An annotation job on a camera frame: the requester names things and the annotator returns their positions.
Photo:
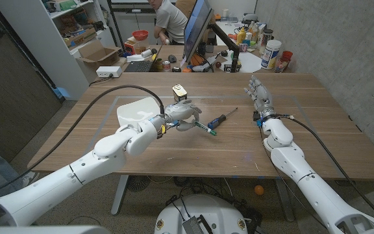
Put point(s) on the printed cardboard box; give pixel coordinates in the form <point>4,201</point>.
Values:
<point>80,38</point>

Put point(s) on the orange ball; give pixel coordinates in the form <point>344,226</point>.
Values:
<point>259,189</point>

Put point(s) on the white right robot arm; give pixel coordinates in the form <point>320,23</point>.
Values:
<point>291,159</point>

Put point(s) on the white sneaker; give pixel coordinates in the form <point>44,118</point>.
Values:
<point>30,178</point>

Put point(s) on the yellow squeeze bottle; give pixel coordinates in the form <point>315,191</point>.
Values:
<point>241,36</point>

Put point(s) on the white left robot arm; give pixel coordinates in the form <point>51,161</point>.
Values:
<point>76,169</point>

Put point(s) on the white canister blue label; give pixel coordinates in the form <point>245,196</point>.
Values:
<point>270,53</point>

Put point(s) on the open cardboard box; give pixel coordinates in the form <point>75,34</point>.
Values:
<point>96,53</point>

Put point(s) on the dark lidded jar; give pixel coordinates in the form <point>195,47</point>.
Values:
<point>267,37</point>

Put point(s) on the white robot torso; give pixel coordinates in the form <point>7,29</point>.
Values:
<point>203,211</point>

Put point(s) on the white paper sheet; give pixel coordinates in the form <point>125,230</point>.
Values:
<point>248,61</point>

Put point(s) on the orange basketball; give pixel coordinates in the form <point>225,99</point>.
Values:
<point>196,60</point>

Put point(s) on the black computer mouse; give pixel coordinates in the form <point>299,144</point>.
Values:
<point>172,58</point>

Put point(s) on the white power box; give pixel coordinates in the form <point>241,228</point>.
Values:
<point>108,71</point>

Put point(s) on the black keyboard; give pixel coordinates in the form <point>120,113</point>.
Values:
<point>138,66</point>

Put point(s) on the white paper roll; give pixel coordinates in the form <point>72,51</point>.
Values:
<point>146,53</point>

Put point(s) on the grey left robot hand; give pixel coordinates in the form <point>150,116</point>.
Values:
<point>180,113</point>

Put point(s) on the person in grey shirt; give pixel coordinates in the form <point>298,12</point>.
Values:
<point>172,19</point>

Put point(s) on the grey table leg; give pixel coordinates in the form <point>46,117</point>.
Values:
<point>284,198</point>
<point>119,195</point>

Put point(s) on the white paper plate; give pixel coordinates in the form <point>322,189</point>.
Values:
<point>135,112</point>

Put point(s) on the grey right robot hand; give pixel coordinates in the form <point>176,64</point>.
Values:
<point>262,97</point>

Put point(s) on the red bowl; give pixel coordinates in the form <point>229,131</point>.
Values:
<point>140,34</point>

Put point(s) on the black computer monitor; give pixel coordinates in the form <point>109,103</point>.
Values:
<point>196,29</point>

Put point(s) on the green white marker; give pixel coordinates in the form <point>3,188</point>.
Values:
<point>208,129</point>

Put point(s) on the white shelf unit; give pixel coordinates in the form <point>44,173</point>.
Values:
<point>37,39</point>

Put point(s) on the soda can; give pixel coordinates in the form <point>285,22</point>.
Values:
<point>166,66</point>

